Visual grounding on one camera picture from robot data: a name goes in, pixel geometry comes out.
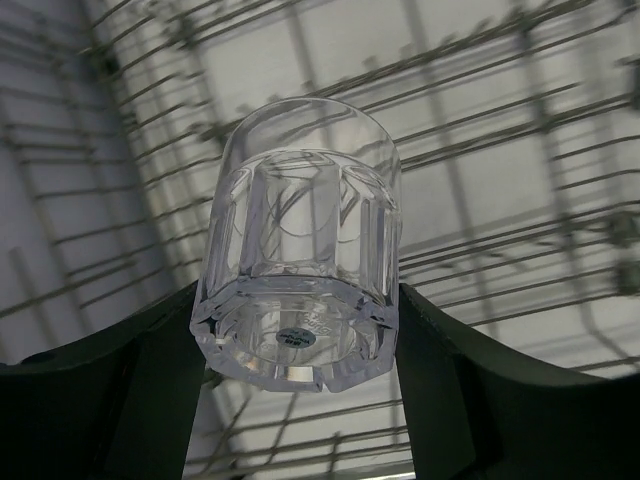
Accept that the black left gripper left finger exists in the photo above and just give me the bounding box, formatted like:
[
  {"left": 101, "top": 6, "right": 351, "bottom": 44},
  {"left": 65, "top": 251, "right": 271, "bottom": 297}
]
[{"left": 1, "top": 287, "right": 204, "bottom": 479}]

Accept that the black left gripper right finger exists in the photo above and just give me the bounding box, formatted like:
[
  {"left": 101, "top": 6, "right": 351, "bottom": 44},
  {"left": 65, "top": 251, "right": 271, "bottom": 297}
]
[{"left": 395, "top": 285, "right": 639, "bottom": 479}]

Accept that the grey wire dish rack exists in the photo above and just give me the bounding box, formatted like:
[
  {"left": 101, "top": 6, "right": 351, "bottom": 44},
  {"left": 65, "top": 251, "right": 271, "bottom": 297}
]
[{"left": 1, "top": 1, "right": 639, "bottom": 479}]

